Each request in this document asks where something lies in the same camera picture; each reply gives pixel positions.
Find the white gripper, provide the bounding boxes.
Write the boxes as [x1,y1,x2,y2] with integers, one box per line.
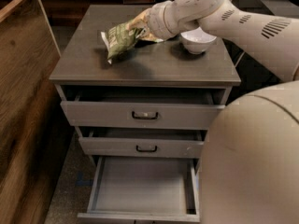
[127,1,176,40]

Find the green jalapeno chip bag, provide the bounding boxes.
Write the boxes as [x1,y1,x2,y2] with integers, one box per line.
[101,21,146,63]

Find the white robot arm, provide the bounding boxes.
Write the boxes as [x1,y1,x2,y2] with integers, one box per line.
[131,0,299,224]

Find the bright green snack bag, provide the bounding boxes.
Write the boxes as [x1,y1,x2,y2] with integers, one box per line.
[139,33,163,43]

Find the grey drawer cabinet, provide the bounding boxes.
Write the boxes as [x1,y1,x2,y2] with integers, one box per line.
[49,5,241,224]

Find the grey top drawer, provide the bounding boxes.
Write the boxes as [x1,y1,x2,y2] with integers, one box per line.
[61,88,224,130]

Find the grey drawer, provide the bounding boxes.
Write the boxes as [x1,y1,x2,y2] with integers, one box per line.
[79,128,206,159]
[78,157,200,224]
[61,88,224,130]

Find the grey middle drawer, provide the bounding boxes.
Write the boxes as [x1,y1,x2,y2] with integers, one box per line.
[79,128,206,159]

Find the grey bottom drawer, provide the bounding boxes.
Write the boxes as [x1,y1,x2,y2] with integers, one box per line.
[78,157,200,224]

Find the white bowl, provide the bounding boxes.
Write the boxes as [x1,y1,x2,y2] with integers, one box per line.
[180,28,217,54]

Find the wooden panel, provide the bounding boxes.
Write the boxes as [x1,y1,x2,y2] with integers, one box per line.
[0,0,73,224]

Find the blue floor tape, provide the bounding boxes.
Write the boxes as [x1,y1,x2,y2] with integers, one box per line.
[76,172,93,187]

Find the white power cable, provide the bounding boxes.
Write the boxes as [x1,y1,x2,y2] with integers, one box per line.
[234,50,246,68]

